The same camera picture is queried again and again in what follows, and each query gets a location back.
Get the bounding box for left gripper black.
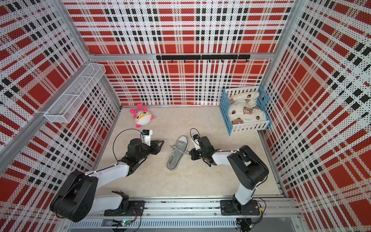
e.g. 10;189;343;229
137;140;164;161

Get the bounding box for grey shoelace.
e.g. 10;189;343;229
171;143;190;156

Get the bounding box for grey canvas sneaker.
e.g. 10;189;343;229
167;135;189;171

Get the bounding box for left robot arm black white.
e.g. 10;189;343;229
50;138;164;222

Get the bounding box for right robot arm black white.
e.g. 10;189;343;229
189;135;269;215

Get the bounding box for white pink plush toy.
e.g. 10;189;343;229
130;103;155;128

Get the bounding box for white printed cloth bundle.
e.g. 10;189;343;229
228;91;267;125

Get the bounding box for blue white slatted crate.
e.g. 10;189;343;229
219;86;272;135

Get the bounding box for green circuit board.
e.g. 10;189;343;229
112;219;133;227

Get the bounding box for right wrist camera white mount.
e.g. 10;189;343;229
192;134;201;150

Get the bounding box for left camera black cable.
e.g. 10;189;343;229
112;128;144;166

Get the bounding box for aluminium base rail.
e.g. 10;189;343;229
57;196;307;232

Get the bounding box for black hook rail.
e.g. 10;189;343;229
156;54;251;62

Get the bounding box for white wire mesh basket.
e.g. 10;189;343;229
44;63;105;123

